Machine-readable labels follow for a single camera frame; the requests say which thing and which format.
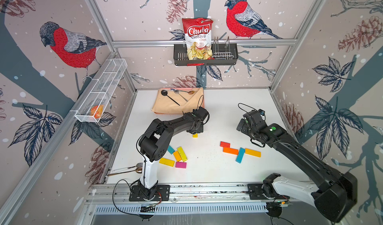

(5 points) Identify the teal long block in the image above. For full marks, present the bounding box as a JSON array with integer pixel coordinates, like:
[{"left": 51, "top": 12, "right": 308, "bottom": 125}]
[{"left": 235, "top": 148, "right": 245, "bottom": 164}]

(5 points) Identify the red small block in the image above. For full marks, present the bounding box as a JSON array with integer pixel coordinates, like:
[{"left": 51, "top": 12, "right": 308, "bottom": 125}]
[{"left": 220, "top": 141, "right": 230, "bottom": 148}]

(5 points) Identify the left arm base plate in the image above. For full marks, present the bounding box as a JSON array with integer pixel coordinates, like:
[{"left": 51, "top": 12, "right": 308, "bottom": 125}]
[{"left": 129, "top": 185, "right": 170, "bottom": 202}]

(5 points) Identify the wooden spoon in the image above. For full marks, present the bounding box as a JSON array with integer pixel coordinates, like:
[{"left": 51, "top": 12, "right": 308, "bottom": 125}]
[{"left": 178, "top": 90, "right": 195, "bottom": 95}]

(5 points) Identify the beige folded cloth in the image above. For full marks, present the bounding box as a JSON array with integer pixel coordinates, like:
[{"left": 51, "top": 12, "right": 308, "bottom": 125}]
[{"left": 151, "top": 87, "right": 204, "bottom": 115}]

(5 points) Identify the copper spoon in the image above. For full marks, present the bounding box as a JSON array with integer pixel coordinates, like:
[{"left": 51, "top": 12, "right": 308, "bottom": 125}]
[{"left": 108, "top": 167, "right": 143, "bottom": 177}]

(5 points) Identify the yellow long block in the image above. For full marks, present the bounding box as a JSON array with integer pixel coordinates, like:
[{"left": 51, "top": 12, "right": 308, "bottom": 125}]
[{"left": 159, "top": 158, "right": 175, "bottom": 167}]

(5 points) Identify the white wire wall basket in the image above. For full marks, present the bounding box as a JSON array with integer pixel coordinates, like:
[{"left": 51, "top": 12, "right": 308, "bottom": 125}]
[{"left": 75, "top": 58, "right": 127, "bottom": 123}]

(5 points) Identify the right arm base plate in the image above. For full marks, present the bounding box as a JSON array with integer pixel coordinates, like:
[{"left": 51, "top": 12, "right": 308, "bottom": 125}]
[{"left": 247, "top": 183, "right": 290, "bottom": 200}]

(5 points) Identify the orange long block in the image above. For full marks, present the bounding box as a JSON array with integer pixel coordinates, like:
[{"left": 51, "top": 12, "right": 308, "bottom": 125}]
[{"left": 223, "top": 147, "right": 239, "bottom": 155}]

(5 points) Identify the black ladle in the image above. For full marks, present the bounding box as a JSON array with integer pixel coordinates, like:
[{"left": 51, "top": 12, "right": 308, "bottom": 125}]
[{"left": 161, "top": 90, "right": 180, "bottom": 106}]

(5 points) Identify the magenta block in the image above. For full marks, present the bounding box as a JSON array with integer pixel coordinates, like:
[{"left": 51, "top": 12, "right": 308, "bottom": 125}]
[{"left": 175, "top": 162, "right": 187, "bottom": 169}]

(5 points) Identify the orange small block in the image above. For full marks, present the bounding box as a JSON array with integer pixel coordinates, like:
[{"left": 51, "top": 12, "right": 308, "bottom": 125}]
[{"left": 173, "top": 151, "right": 182, "bottom": 162}]

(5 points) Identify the red cassava chips bag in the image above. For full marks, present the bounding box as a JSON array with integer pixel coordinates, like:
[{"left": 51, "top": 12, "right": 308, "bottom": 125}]
[{"left": 182, "top": 18, "right": 213, "bottom": 60}]

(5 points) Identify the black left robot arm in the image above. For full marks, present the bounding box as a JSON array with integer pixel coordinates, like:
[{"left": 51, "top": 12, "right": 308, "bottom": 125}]
[{"left": 136, "top": 107, "right": 209, "bottom": 200}]

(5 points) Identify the black wire rack basket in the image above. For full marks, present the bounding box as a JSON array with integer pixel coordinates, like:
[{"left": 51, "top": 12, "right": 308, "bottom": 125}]
[{"left": 173, "top": 38, "right": 238, "bottom": 66}]

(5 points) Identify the lime yellow block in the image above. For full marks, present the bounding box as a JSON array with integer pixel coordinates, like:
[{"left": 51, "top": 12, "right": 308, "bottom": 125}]
[{"left": 177, "top": 147, "right": 188, "bottom": 162}]

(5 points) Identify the teal small block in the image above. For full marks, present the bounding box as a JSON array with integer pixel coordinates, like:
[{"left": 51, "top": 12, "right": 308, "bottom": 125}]
[{"left": 167, "top": 145, "right": 175, "bottom": 154}]

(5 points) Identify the pink tray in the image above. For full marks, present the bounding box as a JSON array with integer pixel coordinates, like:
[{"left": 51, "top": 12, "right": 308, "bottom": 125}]
[{"left": 154, "top": 87, "right": 206, "bottom": 115}]

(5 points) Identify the yellow orange block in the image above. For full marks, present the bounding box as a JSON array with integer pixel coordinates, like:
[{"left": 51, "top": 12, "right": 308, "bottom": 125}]
[{"left": 245, "top": 148, "right": 261, "bottom": 158}]

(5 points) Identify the orange fruit in basket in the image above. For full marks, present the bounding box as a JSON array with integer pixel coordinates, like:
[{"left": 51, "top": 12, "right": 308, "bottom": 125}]
[{"left": 89, "top": 105, "right": 104, "bottom": 119}]

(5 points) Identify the aluminium rail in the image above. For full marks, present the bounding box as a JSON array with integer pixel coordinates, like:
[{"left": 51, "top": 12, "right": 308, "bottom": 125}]
[{"left": 86, "top": 181, "right": 297, "bottom": 204}]

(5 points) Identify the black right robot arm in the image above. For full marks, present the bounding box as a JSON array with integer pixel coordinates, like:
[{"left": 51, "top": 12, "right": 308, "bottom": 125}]
[{"left": 236, "top": 109, "right": 358, "bottom": 223}]

